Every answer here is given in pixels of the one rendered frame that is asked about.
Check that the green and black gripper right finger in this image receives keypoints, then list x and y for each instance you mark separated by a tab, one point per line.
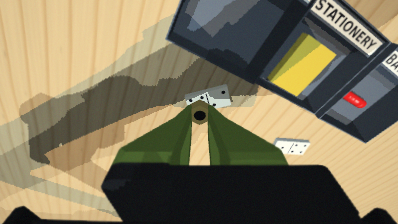
237	145

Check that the yellow hex nut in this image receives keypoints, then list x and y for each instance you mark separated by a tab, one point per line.
199	112

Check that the dark blue rack of labelled bins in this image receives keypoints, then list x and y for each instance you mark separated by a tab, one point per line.
243	37

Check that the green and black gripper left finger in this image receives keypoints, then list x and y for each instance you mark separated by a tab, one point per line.
162	144

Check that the red battery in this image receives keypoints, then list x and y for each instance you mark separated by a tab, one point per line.
355	100

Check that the white domino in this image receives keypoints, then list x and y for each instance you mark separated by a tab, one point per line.
292	146
217	96

